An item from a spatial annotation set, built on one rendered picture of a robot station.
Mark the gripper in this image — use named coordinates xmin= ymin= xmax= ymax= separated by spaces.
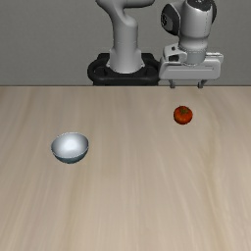
xmin=158 ymin=42 xmax=225 ymax=89

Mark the red tomato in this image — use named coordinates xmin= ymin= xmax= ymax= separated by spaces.
xmin=173 ymin=105 xmax=194 ymax=126

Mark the grey-blue bowl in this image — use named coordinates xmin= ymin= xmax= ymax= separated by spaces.
xmin=50 ymin=131 xmax=90 ymax=165

